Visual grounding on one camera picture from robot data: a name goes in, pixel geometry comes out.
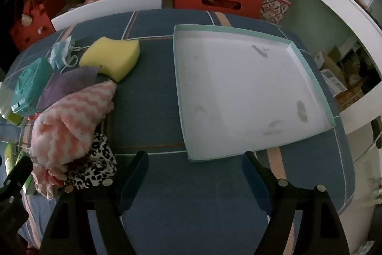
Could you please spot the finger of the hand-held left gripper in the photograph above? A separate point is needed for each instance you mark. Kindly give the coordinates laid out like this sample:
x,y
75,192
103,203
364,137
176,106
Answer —
x,y
18,174

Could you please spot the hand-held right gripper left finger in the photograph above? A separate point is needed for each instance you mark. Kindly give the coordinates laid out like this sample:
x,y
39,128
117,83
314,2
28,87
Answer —
x,y
134,183

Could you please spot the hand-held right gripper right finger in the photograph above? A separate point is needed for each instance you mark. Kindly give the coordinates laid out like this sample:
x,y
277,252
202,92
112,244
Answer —
x,y
253,183

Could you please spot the pink plush scrunchie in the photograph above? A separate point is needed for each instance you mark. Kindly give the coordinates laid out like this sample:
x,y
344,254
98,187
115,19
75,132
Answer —
x,y
40,187

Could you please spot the leopard print scrunchie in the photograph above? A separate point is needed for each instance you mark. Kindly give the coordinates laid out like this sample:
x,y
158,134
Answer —
x,y
95,165

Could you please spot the pink chevron towel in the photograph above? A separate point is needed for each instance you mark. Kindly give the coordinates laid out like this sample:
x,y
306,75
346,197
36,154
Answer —
x,y
74,117

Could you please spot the shallow teal-rimmed box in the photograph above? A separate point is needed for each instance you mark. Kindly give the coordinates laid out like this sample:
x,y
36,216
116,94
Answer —
x,y
238,87

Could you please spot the purple snack packet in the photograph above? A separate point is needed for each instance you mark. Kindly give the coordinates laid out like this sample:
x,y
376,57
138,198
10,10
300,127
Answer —
x,y
65,84

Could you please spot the blue face mask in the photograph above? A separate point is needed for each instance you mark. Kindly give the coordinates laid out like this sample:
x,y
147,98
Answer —
x,y
59,53

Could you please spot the yellow sponge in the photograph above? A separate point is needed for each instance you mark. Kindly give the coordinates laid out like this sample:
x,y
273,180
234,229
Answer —
x,y
113,56

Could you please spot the yellow-green cloth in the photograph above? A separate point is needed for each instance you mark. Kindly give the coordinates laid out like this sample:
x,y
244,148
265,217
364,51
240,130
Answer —
x,y
15,120

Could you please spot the blue plaid bedsheet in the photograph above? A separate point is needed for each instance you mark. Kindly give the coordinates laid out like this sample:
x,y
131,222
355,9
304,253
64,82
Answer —
x,y
155,111

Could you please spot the clear plastic packet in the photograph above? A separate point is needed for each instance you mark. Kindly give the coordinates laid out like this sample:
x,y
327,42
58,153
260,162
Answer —
x,y
4,99

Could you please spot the teal wet wipes pack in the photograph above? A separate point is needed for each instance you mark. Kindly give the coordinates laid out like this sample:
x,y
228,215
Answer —
x,y
29,84

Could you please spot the white carton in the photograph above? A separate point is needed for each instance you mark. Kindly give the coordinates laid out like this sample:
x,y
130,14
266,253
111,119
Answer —
x,y
331,81

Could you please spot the brown cardboard box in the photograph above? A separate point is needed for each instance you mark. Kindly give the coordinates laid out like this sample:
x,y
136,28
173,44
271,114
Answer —
x,y
331,63

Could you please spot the red tote bag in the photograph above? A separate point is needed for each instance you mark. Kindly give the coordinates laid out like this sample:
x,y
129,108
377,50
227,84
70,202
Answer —
x,y
29,31

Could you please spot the red patterned box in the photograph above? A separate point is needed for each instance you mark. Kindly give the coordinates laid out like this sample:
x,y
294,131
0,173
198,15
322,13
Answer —
x,y
274,8

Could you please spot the white bed board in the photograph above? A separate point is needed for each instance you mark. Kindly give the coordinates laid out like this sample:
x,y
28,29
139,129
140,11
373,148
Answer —
x,y
119,5

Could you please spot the white desk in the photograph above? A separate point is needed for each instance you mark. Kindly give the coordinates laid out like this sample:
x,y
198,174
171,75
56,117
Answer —
x,y
343,1

